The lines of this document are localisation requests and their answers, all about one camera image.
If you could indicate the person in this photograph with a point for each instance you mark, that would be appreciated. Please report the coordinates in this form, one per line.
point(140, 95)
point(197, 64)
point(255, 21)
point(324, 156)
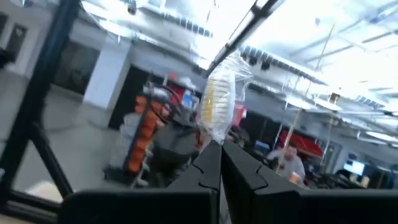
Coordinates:
point(292, 165)

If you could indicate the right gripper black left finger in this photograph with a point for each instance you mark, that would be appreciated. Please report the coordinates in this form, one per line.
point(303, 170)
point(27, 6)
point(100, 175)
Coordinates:
point(186, 205)

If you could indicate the shelf rack with orange bins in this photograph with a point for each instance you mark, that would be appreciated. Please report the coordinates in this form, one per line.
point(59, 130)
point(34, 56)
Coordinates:
point(143, 133)

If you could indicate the computer monitor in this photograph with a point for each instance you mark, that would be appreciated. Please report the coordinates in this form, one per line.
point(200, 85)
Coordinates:
point(354, 167)

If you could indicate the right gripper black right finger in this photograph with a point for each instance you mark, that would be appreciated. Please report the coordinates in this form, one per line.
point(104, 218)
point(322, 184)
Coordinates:
point(280, 205)

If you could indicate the orange white toothbrush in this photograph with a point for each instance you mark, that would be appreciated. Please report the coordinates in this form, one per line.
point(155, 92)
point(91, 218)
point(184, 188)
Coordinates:
point(217, 105)

